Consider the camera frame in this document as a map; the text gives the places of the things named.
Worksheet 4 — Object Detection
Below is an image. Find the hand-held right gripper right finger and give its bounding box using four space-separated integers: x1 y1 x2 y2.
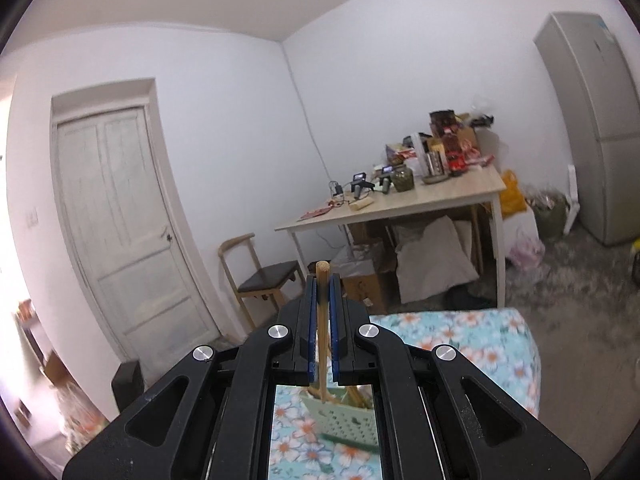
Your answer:
330 272 588 480

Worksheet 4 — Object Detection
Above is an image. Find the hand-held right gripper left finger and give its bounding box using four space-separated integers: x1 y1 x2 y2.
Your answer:
62 276 317 480

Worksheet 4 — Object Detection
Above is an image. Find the green star-hole utensil basket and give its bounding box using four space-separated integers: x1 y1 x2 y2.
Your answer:
299 385 379 449

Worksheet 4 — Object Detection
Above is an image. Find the cardboard box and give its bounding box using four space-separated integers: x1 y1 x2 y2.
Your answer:
342 270 396 313

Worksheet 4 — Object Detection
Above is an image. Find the wooden chair with dark seat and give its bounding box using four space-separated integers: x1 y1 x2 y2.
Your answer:
218 232 306 333

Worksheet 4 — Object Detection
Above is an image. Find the clear plastic bag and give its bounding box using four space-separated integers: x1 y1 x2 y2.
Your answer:
332 242 386 281

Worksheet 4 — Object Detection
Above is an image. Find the white sack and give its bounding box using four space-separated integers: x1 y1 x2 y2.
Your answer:
395 215 481 305

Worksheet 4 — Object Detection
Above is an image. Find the floral tablecloth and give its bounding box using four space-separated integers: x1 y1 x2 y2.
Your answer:
270 309 543 480

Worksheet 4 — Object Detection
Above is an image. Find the white table with wooden top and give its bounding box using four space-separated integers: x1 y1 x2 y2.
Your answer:
274 164 508 311

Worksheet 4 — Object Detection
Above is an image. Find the glass jar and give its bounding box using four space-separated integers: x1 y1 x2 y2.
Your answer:
391 165 415 192

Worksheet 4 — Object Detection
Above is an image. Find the black box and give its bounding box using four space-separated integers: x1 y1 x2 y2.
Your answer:
111 360 146 414

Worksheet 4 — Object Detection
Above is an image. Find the pink plastic bag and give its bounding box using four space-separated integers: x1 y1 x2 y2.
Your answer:
507 230 546 271

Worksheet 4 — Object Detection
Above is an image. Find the white door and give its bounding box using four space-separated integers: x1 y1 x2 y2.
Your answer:
50 77 233 376

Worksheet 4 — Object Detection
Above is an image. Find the red-labelled bottle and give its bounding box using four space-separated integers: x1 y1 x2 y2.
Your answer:
442 130 469 176

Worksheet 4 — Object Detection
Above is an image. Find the yellow plastic bag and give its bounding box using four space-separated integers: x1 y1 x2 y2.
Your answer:
500 170 529 218

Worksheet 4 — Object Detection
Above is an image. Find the dark brown box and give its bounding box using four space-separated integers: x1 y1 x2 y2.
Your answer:
429 110 456 136

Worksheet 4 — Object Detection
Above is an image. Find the green bag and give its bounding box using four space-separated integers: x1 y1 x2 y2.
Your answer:
527 187 571 241

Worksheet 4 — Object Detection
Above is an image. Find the white foam board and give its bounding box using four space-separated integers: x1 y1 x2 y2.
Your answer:
565 164 581 236

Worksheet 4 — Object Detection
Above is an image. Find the grey fridge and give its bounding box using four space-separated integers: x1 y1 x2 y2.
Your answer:
532 11 640 247

